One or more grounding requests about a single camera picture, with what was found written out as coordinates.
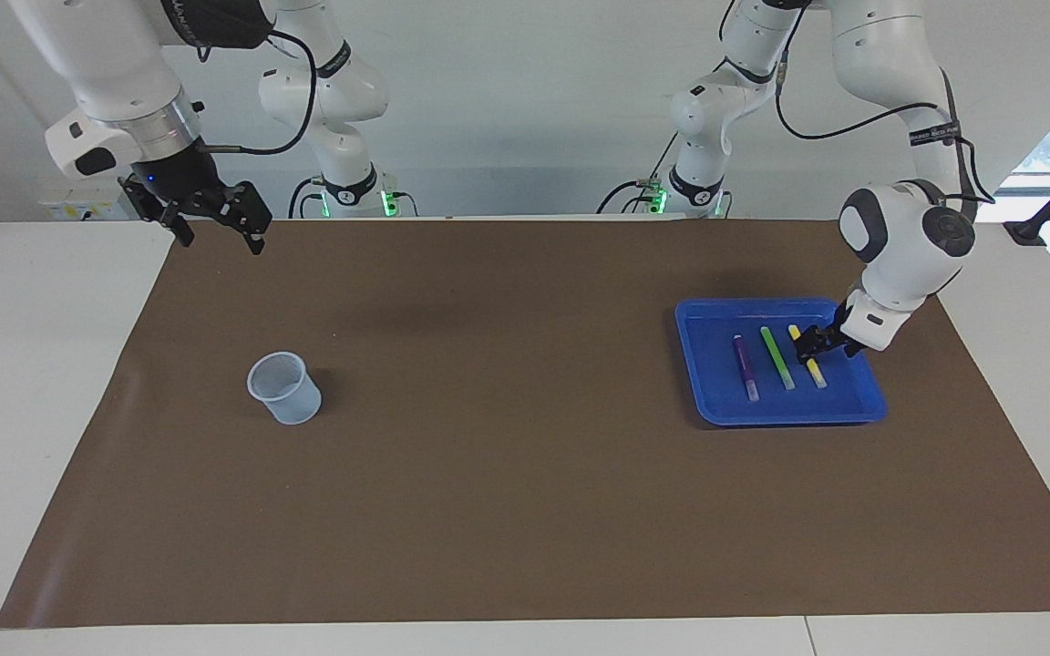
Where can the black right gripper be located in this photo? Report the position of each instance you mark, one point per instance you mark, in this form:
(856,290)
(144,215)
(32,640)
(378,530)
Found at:
(179,178)

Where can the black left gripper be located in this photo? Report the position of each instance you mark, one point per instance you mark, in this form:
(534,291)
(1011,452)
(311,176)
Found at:
(835,333)

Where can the yellow marker pen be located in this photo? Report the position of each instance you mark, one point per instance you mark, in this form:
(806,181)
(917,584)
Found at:
(817,372)

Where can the green marker pen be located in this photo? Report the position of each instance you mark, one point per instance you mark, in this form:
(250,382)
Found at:
(778,357)

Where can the purple marker pen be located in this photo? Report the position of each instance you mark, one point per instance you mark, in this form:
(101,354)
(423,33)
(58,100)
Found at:
(746,369)

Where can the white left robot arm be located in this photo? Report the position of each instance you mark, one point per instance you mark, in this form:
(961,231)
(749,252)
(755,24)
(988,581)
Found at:
(908,228)

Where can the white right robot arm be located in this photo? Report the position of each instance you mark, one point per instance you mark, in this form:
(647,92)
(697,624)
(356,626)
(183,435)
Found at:
(106,55)

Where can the blue plastic tray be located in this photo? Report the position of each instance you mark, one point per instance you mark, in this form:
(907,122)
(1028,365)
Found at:
(853,401)

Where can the clear plastic cup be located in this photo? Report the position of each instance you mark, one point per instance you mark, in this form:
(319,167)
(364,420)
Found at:
(293,396)

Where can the brown table mat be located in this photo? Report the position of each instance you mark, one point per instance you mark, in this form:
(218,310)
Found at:
(525,510)

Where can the white wall socket box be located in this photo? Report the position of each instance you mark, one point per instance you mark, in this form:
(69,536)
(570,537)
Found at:
(78,196)

